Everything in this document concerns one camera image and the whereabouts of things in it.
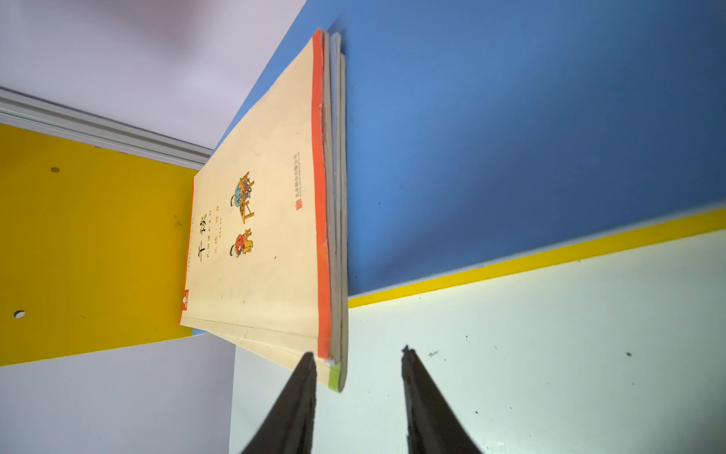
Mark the beige book blue edge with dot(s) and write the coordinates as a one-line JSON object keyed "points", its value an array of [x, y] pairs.
{"points": [[332, 205]]}

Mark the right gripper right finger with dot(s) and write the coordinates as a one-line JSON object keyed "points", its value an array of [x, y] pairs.
{"points": [[432, 425]]}

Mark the yellow shelf pink blue boards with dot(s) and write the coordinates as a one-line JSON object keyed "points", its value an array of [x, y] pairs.
{"points": [[475, 130]]}

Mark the beige book orange edge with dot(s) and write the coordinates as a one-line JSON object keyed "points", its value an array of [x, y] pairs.
{"points": [[266, 227]]}

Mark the beige book green edge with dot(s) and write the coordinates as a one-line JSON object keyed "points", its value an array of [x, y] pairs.
{"points": [[342, 284]]}

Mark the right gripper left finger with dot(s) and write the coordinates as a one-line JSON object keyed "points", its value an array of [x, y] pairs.
{"points": [[289, 426]]}

